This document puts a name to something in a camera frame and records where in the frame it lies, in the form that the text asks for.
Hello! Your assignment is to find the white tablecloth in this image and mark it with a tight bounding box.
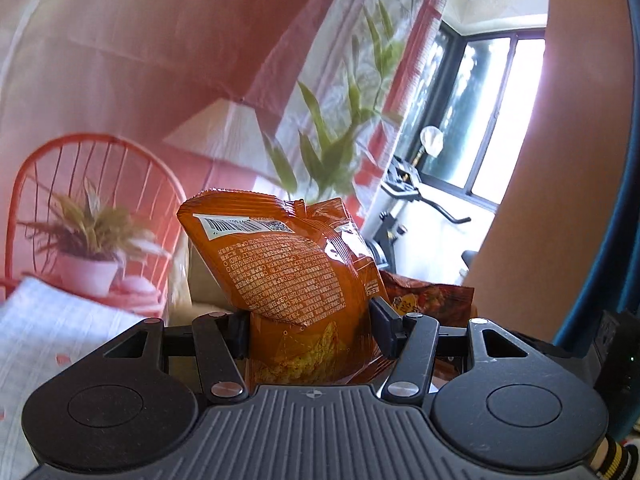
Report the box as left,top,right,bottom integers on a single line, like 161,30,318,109
0,275,168,461

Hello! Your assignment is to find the orange snack bag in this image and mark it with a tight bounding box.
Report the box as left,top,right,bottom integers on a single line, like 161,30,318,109
177,189,383,386

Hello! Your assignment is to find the red-brown snack packet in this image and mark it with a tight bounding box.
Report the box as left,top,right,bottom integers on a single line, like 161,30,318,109
378,270,476,331

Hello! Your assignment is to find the printed room backdrop cloth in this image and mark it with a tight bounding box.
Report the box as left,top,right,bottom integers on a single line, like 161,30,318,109
0,0,453,311

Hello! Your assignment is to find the black yellow striped band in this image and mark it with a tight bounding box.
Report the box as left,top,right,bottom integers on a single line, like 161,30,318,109
597,432,638,468

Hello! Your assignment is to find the black plastic device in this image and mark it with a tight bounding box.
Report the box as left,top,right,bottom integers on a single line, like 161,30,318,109
594,310,640,411

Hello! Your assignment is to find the black exercise bike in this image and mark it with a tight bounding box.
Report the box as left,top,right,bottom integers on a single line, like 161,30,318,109
362,155,483,291

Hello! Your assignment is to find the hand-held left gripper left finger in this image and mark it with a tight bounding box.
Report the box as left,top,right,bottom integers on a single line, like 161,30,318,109
102,310,251,403

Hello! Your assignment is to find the brass stand with white cover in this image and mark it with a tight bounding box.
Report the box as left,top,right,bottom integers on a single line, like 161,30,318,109
414,126,445,166

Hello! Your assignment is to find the brown wooden panel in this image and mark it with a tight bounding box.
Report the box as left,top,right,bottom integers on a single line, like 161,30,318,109
470,0,631,346

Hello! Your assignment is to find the cardboard box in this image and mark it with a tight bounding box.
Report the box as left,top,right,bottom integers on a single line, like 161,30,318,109
167,245,241,321

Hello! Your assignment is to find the dark framed window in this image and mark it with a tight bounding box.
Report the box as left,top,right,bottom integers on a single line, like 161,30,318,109
420,20,548,206

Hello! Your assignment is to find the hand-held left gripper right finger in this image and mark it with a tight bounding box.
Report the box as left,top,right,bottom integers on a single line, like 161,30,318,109
369,297,533,403

